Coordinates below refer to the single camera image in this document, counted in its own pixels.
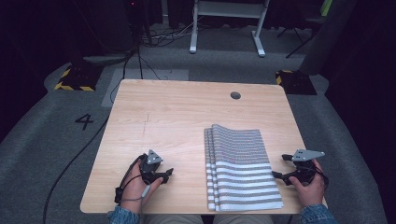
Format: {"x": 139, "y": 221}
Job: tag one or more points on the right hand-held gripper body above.
{"x": 303, "y": 166}

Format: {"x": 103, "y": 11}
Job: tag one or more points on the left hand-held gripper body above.
{"x": 148, "y": 168}

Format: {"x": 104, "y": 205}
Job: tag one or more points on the grey white striped towel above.
{"x": 239, "y": 168}

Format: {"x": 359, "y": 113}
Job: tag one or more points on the person's left hand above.
{"x": 136, "y": 188}

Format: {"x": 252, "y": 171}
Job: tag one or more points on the person's right hand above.
{"x": 308, "y": 191}

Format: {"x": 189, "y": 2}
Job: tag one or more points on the black folding stand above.
{"x": 299, "y": 37}

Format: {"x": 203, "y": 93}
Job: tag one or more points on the black yellow striped base plate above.
{"x": 77, "y": 79}
{"x": 295, "y": 81}

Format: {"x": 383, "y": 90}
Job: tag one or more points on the white metal desk frame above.
{"x": 229, "y": 12}

